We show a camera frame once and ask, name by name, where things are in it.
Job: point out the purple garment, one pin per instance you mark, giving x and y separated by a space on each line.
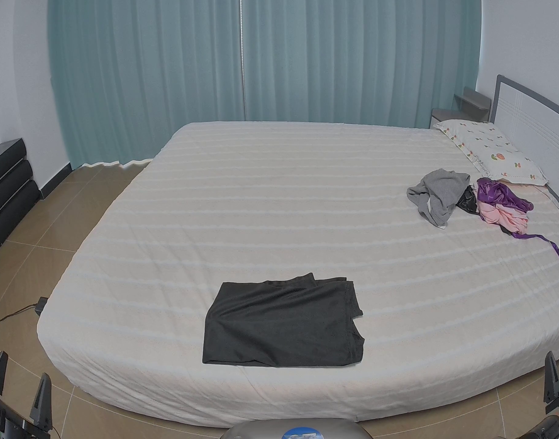
494 192

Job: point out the black chest of drawers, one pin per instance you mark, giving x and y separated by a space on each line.
7 185

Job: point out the white printed pillow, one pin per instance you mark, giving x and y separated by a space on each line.
494 153

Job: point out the grey bedside table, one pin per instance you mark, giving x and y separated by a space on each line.
474 105

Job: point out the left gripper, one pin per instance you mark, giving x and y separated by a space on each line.
14 423

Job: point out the grey garment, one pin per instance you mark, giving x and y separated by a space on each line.
441 195

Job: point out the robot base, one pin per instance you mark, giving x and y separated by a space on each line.
293 431

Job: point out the bed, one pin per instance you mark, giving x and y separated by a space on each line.
279 199

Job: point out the pink garment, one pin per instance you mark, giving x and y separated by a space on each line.
501 217

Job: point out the black garment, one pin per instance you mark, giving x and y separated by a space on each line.
467 201

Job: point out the black T-shirt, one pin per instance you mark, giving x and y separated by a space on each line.
284 327

